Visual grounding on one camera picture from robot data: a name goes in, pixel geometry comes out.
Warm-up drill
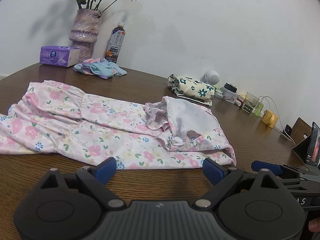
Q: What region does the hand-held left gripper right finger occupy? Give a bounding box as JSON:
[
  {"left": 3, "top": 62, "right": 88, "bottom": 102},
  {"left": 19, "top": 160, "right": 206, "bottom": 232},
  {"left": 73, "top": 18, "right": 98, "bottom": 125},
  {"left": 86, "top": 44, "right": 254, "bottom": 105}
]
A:
[{"left": 195, "top": 158, "right": 278, "bottom": 209}]

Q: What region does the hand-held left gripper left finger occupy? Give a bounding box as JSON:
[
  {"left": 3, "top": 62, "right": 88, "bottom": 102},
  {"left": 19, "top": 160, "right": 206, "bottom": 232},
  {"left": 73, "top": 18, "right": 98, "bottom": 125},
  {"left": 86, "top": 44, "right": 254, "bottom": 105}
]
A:
[{"left": 41, "top": 157, "right": 127, "bottom": 209}]

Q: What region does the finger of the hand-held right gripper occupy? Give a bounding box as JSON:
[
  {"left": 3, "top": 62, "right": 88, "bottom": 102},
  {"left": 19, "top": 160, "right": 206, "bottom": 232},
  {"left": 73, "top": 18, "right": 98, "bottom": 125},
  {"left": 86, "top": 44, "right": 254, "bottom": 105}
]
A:
[{"left": 251, "top": 160, "right": 320, "bottom": 180}]

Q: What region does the pink floral dress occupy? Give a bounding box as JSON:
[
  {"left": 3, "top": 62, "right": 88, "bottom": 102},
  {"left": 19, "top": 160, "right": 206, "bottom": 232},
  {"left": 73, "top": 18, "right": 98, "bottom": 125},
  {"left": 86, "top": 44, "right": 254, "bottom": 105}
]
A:
[{"left": 0, "top": 80, "right": 237, "bottom": 170}]

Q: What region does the person's right hand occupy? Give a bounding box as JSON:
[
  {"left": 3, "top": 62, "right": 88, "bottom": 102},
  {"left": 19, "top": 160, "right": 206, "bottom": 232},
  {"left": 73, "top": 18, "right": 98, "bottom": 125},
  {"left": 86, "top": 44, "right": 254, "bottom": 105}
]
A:
[{"left": 308, "top": 219, "right": 320, "bottom": 233}]

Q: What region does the yellow mug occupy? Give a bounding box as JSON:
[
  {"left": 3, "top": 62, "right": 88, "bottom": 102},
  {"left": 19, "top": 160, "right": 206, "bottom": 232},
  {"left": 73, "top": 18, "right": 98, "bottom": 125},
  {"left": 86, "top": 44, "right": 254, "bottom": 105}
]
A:
[{"left": 261, "top": 109, "right": 279, "bottom": 128}]

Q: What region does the cardboard stand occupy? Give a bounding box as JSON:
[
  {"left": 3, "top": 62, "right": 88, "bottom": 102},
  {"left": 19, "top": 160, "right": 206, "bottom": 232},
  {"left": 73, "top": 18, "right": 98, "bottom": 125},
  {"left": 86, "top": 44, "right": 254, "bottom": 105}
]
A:
[{"left": 291, "top": 117, "right": 312, "bottom": 161}]

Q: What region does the glass cup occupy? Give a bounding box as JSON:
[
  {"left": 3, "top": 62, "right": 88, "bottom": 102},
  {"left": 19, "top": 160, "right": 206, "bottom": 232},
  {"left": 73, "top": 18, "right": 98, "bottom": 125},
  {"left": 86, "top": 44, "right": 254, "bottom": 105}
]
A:
[{"left": 242, "top": 92, "right": 260, "bottom": 114}]

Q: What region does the white box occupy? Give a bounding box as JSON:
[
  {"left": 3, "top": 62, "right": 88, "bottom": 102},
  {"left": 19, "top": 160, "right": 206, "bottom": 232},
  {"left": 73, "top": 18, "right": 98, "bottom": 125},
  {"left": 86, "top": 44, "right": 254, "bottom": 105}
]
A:
[{"left": 221, "top": 89, "right": 238, "bottom": 103}]

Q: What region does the cream bag with teal flowers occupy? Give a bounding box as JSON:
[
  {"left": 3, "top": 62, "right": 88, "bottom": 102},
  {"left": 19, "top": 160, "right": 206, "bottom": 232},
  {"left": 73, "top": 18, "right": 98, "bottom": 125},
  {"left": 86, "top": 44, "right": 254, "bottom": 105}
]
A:
[{"left": 167, "top": 74, "right": 215, "bottom": 106}]

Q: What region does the small black device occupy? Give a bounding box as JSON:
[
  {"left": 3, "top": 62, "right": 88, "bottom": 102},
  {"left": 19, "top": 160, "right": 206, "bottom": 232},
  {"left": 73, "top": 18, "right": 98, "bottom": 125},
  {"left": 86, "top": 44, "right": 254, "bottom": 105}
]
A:
[{"left": 224, "top": 82, "right": 238, "bottom": 93}]

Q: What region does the white round speaker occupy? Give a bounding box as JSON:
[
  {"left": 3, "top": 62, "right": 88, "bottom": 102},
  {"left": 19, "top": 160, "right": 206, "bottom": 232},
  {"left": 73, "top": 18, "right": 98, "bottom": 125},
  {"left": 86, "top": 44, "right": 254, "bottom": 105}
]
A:
[{"left": 204, "top": 70, "right": 220, "bottom": 85}]

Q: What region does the pastel blue pink cloth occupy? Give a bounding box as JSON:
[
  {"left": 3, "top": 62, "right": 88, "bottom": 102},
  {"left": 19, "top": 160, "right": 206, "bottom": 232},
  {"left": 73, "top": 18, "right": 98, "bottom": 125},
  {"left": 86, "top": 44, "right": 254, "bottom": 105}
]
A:
[{"left": 73, "top": 57, "right": 127, "bottom": 80}]

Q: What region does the tea bottle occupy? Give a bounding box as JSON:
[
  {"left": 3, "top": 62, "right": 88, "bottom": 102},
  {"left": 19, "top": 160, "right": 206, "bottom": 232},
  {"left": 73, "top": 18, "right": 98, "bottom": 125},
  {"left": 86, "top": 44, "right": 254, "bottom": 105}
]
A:
[{"left": 105, "top": 22, "right": 125, "bottom": 64}]

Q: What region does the purple tissue pack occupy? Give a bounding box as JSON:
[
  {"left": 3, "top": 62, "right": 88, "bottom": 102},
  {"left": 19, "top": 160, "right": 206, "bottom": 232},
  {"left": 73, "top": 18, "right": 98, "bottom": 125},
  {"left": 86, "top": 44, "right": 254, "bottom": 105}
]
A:
[{"left": 39, "top": 45, "right": 81, "bottom": 68}]

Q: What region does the purple textured vase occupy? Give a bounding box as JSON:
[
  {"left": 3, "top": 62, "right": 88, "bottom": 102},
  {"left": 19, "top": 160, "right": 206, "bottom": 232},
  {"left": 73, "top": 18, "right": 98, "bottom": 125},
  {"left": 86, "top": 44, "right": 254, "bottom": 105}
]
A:
[{"left": 69, "top": 9, "right": 103, "bottom": 63}]

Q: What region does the white cable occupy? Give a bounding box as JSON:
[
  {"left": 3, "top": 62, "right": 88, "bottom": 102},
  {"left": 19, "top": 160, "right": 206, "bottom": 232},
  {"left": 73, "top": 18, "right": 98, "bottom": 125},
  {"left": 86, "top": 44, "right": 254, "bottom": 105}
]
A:
[{"left": 259, "top": 96, "right": 297, "bottom": 143}]

